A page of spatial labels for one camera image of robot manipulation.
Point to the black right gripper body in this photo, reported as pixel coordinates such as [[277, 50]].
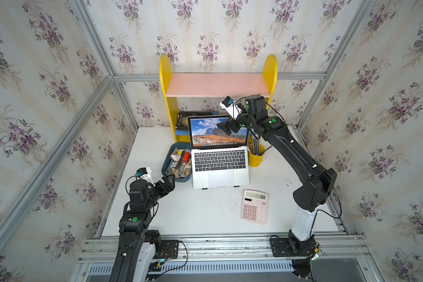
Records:
[[242, 120]]

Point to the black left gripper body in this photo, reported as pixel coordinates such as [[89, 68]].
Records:
[[159, 190]]

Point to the silver laptop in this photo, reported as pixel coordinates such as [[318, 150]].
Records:
[[217, 159]]

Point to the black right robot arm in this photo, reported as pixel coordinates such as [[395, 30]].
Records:
[[252, 112]]

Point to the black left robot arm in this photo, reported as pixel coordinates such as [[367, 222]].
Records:
[[137, 244]]

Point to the grey laptop stand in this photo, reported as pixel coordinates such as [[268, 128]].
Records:
[[221, 187]]

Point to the teal bin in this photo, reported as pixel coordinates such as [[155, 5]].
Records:
[[173, 164]]

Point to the red block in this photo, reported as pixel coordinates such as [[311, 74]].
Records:
[[186, 157]]

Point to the yellow pencil cup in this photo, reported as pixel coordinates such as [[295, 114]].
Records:
[[255, 160]]

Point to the black book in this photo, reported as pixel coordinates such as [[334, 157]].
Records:
[[182, 118]]

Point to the yellow pink blue shelf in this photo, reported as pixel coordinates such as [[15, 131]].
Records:
[[211, 85]]

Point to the pink calculator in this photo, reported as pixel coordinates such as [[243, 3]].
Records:
[[254, 207]]

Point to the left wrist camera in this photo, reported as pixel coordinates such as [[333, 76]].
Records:
[[144, 174]]

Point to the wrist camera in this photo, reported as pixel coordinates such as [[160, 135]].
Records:
[[144, 174], [231, 107]]

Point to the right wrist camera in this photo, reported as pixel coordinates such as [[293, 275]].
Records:
[[231, 107]]

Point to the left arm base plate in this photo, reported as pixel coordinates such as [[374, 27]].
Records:
[[167, 249]]

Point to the aluminium rail frame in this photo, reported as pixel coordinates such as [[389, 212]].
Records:
[[230, 254]]

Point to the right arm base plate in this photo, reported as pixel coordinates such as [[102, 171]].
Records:
[[291, 247]]

